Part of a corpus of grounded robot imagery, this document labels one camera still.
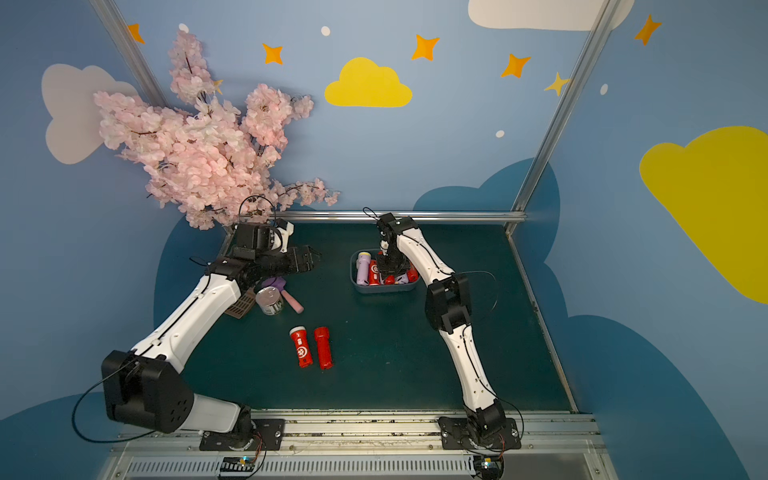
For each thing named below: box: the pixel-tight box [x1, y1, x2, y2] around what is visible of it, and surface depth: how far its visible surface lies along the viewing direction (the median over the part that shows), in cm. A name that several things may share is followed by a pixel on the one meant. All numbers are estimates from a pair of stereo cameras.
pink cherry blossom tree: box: [93, 31, 339, 229], surface depth 71 cm
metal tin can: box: [256, 286, 284, 316], surface depth 97 cm
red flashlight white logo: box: [369, 259, 381, 286], surface depth 103 cm
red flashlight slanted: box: [407, 262, 419, 283], surface depth 100 cm
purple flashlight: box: [356, 252, 372, 286], surface depth 103 cm
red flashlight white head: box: [289, 326, 314, 368], surface depth 88 cm
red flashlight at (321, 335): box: [314, 326, 333, 370], surface depth 89 cm
